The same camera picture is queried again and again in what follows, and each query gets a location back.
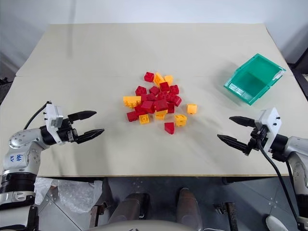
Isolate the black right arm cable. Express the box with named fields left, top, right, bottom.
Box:
left=256, top=133, right=301, bottom=218

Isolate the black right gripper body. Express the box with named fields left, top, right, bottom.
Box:
left=243, top=126, right=268, bottom=157

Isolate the red wedge building block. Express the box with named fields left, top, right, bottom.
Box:
left=164, top=122, right=177, bottom=135

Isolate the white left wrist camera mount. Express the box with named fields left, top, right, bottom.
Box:
left=44, top=103, right=66, bottom=145

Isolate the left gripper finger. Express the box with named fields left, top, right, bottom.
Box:
left=77, top=128, right=105, bottom=144
left=67, top=111, right=98, bottom=122

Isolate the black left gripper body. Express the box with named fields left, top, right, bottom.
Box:
left=57, top=117, right=79, bottom=144

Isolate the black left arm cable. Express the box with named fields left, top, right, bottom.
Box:
left=23, top=100, right=53, bottom=130

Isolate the white rounded object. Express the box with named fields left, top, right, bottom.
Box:
left=265, top=214, right=289, bottom=231

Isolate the long yellow building block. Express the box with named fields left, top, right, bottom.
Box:
left=123, top=95, right=142, bottom=108

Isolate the green plastic bin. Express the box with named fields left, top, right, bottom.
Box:
left=223, top=53, right=287, bottom=107

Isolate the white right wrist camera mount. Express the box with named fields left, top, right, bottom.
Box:
left=254, top=107, right=282, bottom=153

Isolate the dark metal rack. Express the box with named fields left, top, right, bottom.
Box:
left=287, top=45, right=308, bottom=103

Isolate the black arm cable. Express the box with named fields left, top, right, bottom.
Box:
left=23, top=100, right=53, bottom=130
left=256, top=133, right=301, bottom=218

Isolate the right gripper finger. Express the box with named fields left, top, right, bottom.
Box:
left=217, top=134, right=249, bottom=153
left=229, top=115, right=257, bottom=128

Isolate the rusty metal bracket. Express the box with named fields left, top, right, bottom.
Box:
left=89, top=201, right=109, bottom=229
left=213, top=201, right=239, bottom=231

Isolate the crumpled clear plastic sheet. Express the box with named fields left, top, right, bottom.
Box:
left=34, top=177, right=103, bottom=214

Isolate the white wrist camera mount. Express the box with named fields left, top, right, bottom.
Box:
left=254, top=107, right=282, bottom=153
left=44, top=103, right=66, bottom=145

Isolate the beige rounded robot body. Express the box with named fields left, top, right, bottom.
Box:
left=86, top=219, right=205, bottom=231

